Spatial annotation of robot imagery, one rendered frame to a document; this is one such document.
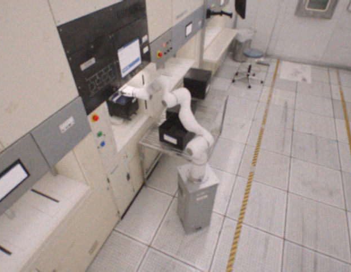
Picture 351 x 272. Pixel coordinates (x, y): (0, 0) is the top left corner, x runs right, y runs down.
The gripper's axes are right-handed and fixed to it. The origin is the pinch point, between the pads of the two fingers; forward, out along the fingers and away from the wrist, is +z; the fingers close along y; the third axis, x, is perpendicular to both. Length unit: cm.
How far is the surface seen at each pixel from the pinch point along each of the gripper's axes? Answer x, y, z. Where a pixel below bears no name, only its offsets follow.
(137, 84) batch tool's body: -1.2, 15.3, -8.5
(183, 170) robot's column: -48, -28, -75
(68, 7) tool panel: 78, -51, -19
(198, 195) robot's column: -57, -40, -93
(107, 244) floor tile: -124, -85, -19
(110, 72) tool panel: 33.1, -30.0, -18.9
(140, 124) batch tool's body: -36.3, -0.8, -16.7
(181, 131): -46, 17, -54
